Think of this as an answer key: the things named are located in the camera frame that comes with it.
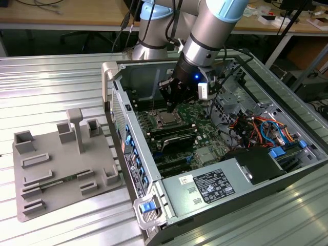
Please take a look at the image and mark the silver CPU plate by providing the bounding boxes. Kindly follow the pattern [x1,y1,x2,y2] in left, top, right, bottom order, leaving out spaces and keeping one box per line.
[159,110,177,124]

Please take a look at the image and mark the black RAM slot bank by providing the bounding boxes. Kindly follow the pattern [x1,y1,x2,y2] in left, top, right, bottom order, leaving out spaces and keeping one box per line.
[149,122,197,140]
[132,93,166,111]

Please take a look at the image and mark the green motherboard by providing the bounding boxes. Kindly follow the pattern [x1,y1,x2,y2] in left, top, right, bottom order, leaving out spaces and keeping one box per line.
[127,87,233,178]

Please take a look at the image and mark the black graphics card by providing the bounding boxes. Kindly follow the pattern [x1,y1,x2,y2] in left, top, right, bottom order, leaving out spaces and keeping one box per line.
[160,132,198,155]

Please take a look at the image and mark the silver perforated disk bay cage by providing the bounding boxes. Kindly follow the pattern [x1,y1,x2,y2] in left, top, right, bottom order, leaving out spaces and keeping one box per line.
[209,64,274,124]

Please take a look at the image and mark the silver chipset heat sink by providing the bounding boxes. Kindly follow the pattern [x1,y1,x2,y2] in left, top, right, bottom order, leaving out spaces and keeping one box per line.
[196,147,215,165]

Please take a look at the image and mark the black expansion slots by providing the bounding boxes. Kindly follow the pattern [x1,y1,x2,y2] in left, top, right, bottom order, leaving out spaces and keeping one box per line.
[154,153,192,178]

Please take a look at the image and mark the blue card retention tabs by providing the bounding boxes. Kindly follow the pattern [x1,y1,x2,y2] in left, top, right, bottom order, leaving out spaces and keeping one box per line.
[124,124,150,186]

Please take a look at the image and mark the small white box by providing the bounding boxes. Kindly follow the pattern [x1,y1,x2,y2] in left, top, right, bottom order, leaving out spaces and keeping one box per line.
[258,14,282,28]

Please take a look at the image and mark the black plastic shroud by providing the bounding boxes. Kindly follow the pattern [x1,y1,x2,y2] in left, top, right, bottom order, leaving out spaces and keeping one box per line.
[221,148,287,186]

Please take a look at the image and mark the grey power supply unit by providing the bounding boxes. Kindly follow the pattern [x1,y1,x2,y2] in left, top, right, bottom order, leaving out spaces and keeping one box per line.
[161,156,253,216]

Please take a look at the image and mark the wooden desk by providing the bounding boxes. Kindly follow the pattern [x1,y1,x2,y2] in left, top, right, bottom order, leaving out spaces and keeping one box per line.
[0,0,328,35]

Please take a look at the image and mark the blue case latch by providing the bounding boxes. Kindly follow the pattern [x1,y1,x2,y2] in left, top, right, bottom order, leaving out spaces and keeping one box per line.
[139,201,156,214]

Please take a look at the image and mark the brown cardboard box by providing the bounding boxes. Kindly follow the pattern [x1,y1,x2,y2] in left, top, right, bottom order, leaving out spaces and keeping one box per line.
[286,38,328,74]

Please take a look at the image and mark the black box on floor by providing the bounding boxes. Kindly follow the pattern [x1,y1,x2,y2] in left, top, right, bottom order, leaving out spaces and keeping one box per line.
[294,74,328,103]

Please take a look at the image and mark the grey parts rack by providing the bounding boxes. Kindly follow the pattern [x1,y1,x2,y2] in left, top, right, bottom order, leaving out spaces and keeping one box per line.
[12,107,124,223]

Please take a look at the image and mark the open grey PC case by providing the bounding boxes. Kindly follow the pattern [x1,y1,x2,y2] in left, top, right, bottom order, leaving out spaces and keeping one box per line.
[101,52,328,246]

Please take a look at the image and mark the flat cardboard piece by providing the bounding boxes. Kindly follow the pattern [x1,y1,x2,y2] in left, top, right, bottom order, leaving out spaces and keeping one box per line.
[307,17,328,31]

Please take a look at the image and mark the green RAM stick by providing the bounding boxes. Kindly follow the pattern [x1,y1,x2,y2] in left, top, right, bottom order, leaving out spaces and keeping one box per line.
[39,174,79,191]

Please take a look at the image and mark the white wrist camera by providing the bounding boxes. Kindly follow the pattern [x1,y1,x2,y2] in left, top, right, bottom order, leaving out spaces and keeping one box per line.
[197,82,209,100]

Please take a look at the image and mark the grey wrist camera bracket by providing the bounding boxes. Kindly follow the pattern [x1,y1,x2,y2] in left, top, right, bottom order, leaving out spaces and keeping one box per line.
[175,37,187,53]

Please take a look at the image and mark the red orange wire bundle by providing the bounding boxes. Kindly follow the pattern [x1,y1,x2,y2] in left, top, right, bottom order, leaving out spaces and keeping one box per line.
[229,114,267,147]

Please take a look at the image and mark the blue data wire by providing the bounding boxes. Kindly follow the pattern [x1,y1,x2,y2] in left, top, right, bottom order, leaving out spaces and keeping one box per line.
[260,119,288,147]

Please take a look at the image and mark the blue disk carrier handle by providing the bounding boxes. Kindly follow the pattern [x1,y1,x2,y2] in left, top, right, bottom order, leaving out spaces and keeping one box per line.
[269,146,288,159]

